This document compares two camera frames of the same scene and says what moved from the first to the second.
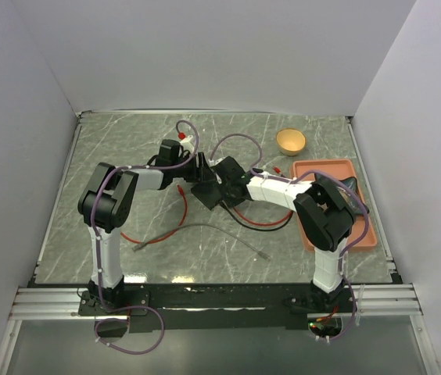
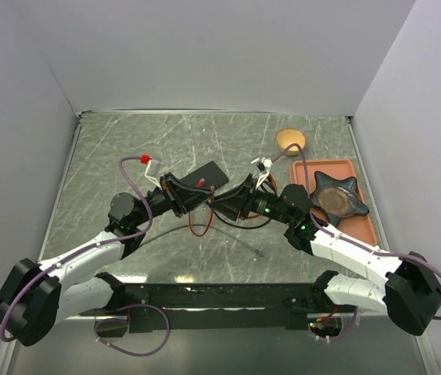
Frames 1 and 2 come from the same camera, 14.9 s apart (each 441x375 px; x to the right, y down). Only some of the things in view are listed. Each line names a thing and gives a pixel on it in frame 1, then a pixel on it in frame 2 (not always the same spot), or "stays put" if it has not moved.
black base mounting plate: [153, 308] stays put
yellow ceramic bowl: [290, 141] stays put
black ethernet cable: [258, 229] -> [238, 226]
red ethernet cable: [277, 170] -> [200, 183]
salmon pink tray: [363, 232] stays put
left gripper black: [206, 174] -> [173, 191]
